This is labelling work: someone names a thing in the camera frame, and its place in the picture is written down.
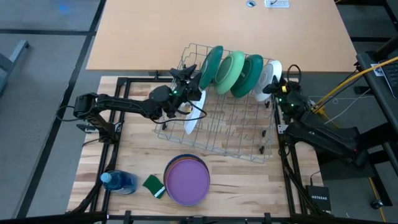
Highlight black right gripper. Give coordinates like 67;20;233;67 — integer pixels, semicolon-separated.
262;75;300;110

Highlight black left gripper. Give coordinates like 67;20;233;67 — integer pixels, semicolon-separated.
169;63;203;110

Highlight white round plate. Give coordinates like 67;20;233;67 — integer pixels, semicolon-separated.
183;90;208;136
253;60;283;103

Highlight dark green bowl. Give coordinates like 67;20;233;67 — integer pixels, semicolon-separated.
229;54;265;100

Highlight dark green plate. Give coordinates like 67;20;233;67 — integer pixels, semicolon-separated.
198;45;225;91

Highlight light green bowl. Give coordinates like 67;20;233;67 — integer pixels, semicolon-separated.
213;50;247;96

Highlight light wooden desk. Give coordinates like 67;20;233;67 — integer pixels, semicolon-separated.
86;0;358;74

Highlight white desk power strip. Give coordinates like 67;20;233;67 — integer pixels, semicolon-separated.
264;0;290;9

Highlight black side desk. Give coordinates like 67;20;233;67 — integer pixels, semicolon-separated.
356;51;398;175

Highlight purple plate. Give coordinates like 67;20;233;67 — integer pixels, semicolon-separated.
165;158;211;207

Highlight green sponge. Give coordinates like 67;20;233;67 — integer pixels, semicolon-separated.
142;174;167;200

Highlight black keyboard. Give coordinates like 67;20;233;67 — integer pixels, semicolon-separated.
381;60;398;100

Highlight blue plastic bottle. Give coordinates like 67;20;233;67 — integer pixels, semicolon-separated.
99;170;139;196

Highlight grey metal furniture leg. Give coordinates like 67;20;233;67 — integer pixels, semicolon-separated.
0;39;31;96

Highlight black metal table frame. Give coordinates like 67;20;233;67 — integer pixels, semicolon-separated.
67;76;335;224

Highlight grey wire dish rack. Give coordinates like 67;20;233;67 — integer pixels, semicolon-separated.
154;42;279;165

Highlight thick yellow cable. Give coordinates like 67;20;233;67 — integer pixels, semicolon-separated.
310;55;398;121

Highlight black Netgear network switch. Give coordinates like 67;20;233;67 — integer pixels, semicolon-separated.
305;185;332;212

